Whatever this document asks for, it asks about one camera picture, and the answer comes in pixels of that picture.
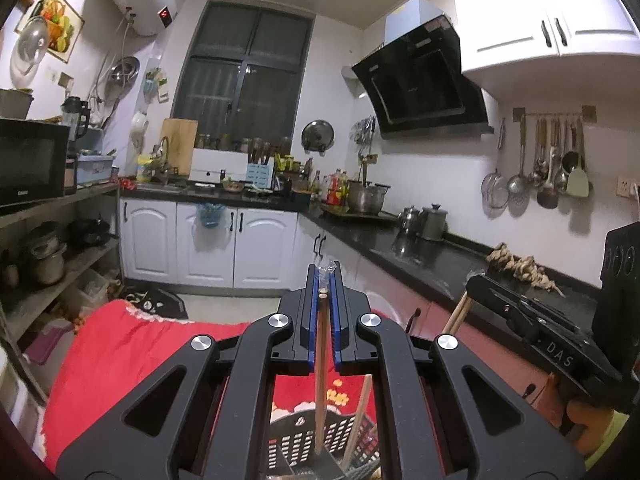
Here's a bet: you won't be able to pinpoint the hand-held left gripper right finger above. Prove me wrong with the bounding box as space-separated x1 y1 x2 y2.
332 262 586 480

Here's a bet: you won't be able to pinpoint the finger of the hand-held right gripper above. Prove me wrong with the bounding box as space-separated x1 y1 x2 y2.
464 273 597 347

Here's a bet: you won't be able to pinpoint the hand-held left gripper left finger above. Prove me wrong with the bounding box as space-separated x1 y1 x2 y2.
55 263 321 480

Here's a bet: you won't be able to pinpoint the black perforated utensil basket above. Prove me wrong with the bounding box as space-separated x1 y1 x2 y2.
267 400 383 480

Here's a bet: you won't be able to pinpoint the person's right forearm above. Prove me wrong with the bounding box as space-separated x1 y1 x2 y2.
582 410 634 469

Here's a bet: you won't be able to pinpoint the person's right hand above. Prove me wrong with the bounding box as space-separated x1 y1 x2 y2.
567 400 618 441

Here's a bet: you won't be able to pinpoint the ginger roots on counter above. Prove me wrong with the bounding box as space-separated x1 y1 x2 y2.
486 242 566 297

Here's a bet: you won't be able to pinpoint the mesh strainer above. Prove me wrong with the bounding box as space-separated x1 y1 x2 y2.
481 119 512 210

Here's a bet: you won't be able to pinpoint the black spatula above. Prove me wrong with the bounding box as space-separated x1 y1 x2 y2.
537 120 560 209

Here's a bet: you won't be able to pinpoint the small steel kettle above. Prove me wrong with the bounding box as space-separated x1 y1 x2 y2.
398 206 421 236

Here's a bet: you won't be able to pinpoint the steel skimmer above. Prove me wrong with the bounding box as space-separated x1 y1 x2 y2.
507 114 531 197

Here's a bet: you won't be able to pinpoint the steel stock pot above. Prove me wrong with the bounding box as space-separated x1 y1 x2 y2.
346 180 390 214

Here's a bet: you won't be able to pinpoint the cooking oil bottle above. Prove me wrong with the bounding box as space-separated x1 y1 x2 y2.
327 170 349 206

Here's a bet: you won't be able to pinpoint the steel spoon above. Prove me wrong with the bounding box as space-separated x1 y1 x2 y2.
530 117 549 188

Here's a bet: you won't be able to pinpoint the green turner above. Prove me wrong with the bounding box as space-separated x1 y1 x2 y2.
566 120 592 197

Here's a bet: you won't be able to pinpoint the blue plastic bag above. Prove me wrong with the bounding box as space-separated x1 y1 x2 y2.
196 202 223 229

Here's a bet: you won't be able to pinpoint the blue knife block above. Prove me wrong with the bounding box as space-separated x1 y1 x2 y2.
246 162 275 189

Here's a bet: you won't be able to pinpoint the dark floor mat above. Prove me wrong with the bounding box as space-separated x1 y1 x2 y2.
122 287 190 322

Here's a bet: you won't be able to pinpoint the black ladle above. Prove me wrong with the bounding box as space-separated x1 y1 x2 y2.
561 120 581 173

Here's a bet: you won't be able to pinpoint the white lower cabinets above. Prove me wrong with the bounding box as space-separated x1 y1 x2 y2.
119 196 362 292

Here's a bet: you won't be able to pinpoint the steel pot lid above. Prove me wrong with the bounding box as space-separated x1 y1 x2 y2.
301 120 335 153

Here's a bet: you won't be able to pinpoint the steel utensil bunch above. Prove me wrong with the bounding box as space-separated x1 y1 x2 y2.
350 116 377 144

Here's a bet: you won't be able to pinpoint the red floral blanket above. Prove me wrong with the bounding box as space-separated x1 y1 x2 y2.
37 299 416 480

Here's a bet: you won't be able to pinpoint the wooden cutting board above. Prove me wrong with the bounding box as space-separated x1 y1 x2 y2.
159 118 199 178

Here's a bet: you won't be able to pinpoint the steel faucet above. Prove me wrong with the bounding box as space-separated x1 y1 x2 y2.
152 136 174 181

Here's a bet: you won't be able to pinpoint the black range hood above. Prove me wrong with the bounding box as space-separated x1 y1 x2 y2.
350 0 496 140

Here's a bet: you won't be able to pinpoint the dark window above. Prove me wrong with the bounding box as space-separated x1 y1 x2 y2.
170 0 315 148

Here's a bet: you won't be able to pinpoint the black wok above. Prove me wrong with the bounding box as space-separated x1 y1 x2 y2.
67 217 112 249

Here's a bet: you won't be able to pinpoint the white ceramic pitcher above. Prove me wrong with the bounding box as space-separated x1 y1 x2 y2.
131 112 150 146

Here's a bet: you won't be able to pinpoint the wooden shelf rack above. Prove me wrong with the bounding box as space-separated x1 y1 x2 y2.
0 182 123 342

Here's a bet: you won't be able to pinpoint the light blue plastic box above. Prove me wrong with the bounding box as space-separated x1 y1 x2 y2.
77 155 116 184

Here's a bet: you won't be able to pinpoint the purple lidded plastic bin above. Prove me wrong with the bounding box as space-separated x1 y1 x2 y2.
22 327 62 364

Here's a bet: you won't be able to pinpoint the steel cooking pot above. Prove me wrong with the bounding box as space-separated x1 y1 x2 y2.
20 222 68 286

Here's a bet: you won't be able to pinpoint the white upper cabinet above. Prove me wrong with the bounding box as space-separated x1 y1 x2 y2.
450 0 640 106

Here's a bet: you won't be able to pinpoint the white plastic drawer unit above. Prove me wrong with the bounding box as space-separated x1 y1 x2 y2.
0 345 42 441

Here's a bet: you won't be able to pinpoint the black blender jug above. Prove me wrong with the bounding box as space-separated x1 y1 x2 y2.
61 96 92 143

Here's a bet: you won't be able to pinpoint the steel bowl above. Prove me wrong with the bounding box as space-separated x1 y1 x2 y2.
109 56 140 85

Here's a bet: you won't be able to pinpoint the black microwave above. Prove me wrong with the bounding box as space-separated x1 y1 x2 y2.
0 117 71 208

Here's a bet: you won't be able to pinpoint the grey metal pot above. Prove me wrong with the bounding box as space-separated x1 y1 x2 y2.
0 88 35 121

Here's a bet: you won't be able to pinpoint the framed fruit picture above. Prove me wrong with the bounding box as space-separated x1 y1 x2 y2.
14 0 85 64

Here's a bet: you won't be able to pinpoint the glass pot lid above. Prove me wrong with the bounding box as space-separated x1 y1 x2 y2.
10 16 52 90

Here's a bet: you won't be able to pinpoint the wall utensil rail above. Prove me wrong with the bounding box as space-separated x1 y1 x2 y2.
512 105 598 123

